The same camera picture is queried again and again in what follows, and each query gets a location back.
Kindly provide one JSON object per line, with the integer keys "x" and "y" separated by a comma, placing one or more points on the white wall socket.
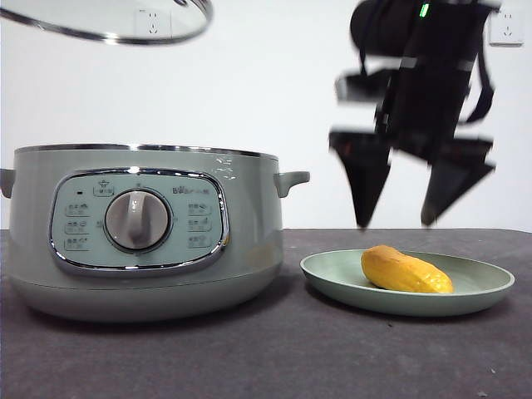
{"x": 507, "y": 29}

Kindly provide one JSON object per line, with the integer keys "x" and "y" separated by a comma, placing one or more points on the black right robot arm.
{"x": 432, "y": 83}

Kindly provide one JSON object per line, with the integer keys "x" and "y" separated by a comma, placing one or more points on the glass lid with round knob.
{"x": 104, "y": 21}

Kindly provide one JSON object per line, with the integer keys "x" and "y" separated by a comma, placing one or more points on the pale green round plate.
{"x": 469, "y": 287}

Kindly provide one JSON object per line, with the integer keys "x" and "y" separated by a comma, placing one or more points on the pale green electric steamer pot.
{"x": 158, "y": 287}

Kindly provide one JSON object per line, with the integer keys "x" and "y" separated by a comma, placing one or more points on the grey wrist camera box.
{"x": 361, "y": 85}

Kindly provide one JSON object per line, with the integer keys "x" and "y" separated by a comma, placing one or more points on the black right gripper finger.
{"x": 367, "y": 183}
{"x": 453, "y": 183}

